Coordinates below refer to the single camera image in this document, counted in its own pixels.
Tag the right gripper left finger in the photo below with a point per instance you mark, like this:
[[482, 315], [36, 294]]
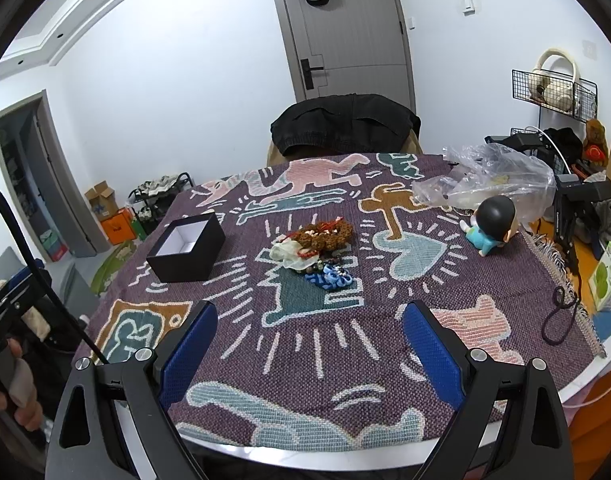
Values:
[[113, 422]]

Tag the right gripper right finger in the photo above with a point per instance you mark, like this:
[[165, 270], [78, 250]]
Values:
[[533, 440]]

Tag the white fabric pouch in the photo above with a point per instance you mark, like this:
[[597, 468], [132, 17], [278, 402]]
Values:
[[292, 256]]

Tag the person's left hand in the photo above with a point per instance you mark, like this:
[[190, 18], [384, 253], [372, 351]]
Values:
[[29, 412]]

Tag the green floor mat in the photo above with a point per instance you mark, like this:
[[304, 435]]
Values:
[[111, 266]]

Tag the grey closet doorway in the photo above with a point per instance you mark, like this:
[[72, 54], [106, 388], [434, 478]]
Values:
[[51, 207]]

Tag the orange box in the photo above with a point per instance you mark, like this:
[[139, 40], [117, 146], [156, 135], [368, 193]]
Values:
[[119, 229]]

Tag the brown cardboard box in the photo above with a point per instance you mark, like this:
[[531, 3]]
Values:
[[102, 201]]

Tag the black open gift box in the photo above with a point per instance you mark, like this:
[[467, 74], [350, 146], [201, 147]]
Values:
[[187, 249]]

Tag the black-haired boy figurine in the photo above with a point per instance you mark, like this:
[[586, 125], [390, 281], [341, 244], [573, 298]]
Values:
[[494, 224]]

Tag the black shoe rack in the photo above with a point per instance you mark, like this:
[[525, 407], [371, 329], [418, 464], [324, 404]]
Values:
[[152, 198]]

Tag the green tissue box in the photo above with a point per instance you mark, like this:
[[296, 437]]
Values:
[[600, 282]]

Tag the patterned purple woven blanket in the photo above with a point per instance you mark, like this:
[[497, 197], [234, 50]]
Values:
[[317, 361]]

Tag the clear plastic bag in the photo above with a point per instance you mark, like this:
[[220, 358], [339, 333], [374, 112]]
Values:
[[482, 171]]

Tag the tan chair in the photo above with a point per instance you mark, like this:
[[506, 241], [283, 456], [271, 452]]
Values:
[[275, 157]]

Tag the brown plush toy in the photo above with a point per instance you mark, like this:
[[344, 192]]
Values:
[[595, 148]]

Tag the black jacket on chair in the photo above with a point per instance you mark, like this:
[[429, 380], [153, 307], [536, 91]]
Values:
[[352, 123]]

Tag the cream handbag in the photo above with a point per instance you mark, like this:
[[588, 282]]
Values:
[[555, 91]]

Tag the grey door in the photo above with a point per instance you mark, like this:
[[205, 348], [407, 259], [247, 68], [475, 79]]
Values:
[[362, 44]]

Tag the black wire wall basket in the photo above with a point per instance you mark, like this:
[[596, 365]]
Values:
[[586, 95]]

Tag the black door handle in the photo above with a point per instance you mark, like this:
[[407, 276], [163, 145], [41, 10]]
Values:
[[307, 71]]

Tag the white light switch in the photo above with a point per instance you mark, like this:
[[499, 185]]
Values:
[[468, 7]]

